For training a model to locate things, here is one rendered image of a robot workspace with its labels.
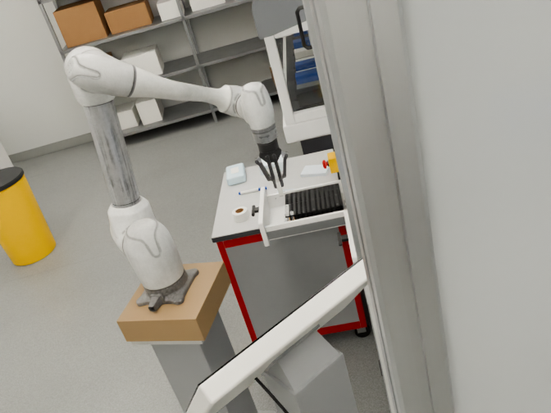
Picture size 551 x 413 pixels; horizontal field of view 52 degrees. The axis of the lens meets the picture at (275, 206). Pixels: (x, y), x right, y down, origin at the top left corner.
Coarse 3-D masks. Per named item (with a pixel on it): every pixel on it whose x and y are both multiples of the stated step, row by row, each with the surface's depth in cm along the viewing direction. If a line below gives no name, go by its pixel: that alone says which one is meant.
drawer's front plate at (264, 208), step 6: (264, 192) 232; (264, 198) 229; (264, 204) 226; (264, 210) 222; (258, 216) 216; (264, 216) 219; (258, 222) 212; (264, 222) 216; (264, 228) 213; (264, 234) 214; (264, 240) 216
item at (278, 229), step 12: (336, 180) 232; (288, 192) 234; (276, 204) 237; (276, 216) 231; (312, 216) 213; (324, 216) 212; (336, 216) 212; (276, 228) 215; (288, 228) 215; (300, 228) 214; (312, 228) 214; (324, 228) 214
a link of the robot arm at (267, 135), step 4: (268, 128) 201; (272, 128) 202; (252, 132) 205; (256, 132) 202; (260, 132) 201; (264, 132) 201; (268, 132) 202; (272, 132) 203; (276, 132) 207; (256, 136) 203; (260, 136) 202; (264, 136) 202; (268, 136) 202; (272, 136) 203; (276, 136) 205; (256, 140) 205; (260, 140) 203; (264, 140) 203; (268, 140) 203; (272, 140) 204
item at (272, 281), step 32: (288, 160) 291; (320, 160) 282; (224, 192) 278; (256, 192) 270; (224, 224) 252; (256, 224) 245; (224, 256) 251; (256, 256) 251; (288, 256) 251; (320, 256) 250; (256, 288) 260; (288, 288) 260; (320, 288) 260; (256, 320) 270; (352, 320) 269
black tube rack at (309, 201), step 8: (336, 184) 229; (296, 192) 231; (304, 192) 230; (312, 192) 228; (320, 192) 226; (328, 192) 231; (336, 192) 223; (296, 200) 227; (304, 200) 225; (312, 200) 222; (320, 200) 221; (328, 200) 219; (336, 200) 218; (296, 208) 226; (304, 208) 219; (312, 208) 217; (320, 208) 216; (328, 208) 215; (336, 208) 219; (296, 216) 220; (304, 216) 219
